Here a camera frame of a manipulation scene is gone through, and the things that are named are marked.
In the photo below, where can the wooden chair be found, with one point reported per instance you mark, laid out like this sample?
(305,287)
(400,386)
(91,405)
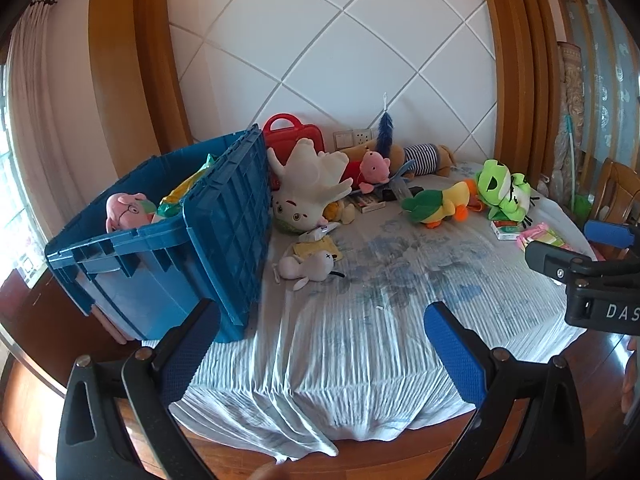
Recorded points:
(617,185)

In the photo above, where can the pink snack packet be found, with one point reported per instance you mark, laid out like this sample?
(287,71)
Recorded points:
(542,237)

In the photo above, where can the green frog plush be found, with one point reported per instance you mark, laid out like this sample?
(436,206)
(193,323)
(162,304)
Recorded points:
(500,190)

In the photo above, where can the pink pig plush red dress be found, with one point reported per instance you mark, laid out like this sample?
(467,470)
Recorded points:
(372,167)

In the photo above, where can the pink pig plush with glasses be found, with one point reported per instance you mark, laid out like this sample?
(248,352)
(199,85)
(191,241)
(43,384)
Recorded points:
(125,210)

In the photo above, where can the window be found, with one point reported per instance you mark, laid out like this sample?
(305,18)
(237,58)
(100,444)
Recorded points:
(12,185)

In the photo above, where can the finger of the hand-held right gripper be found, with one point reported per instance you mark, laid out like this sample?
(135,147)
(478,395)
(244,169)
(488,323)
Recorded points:
(610,233)
(550,260)

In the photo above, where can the white red green medicine box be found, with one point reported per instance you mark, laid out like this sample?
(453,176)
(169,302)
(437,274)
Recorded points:
(505,230)

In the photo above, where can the small yellow brown plush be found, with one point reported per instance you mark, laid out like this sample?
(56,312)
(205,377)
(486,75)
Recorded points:
(340,212)

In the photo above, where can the white tube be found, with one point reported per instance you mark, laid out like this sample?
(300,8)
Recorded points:
(317,232)

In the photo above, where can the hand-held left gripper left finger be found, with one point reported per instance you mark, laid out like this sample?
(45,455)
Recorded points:
(186,355)

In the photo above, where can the black remote control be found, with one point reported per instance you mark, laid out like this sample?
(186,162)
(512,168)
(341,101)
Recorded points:
(412,191)

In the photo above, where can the beige curtain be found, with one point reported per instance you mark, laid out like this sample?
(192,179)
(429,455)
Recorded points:
(45,135)

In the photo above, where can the yellow cloth pouch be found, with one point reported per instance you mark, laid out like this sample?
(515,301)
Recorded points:
(310,249)

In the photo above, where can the person's right hand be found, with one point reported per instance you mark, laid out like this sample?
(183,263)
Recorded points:
(632,375)

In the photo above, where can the yellow green snack packet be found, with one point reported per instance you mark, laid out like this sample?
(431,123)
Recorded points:
(180,195)

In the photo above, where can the blue moon plush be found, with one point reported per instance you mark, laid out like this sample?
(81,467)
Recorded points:
(400,172)

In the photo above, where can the blue feather duster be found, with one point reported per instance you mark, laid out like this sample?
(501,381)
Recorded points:
(385,132)

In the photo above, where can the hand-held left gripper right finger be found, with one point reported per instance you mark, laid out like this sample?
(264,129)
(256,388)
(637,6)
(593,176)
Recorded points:
(456,355)

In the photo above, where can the white card box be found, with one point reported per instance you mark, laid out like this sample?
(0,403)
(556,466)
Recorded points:
(367,203)

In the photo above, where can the blue plastic storage crate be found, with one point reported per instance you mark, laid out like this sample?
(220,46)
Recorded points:
(150,280)

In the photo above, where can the green mop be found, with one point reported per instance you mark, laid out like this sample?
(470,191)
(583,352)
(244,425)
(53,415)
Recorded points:
(575,180)

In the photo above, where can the brown bear plush striped shirt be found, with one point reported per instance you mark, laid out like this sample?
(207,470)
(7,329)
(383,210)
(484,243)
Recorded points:
(420,157)

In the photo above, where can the green yellow duck plush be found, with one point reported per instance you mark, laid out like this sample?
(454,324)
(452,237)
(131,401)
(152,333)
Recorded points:
(435,207)

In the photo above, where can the red plastic toy case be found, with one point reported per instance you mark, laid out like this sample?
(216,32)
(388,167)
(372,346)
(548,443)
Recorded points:
(295,135)

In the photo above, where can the small grey bunny plush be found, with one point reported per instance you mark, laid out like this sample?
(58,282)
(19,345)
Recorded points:
(310,267)

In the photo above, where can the large white plush toy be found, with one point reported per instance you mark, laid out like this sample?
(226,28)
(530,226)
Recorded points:
(305,185)

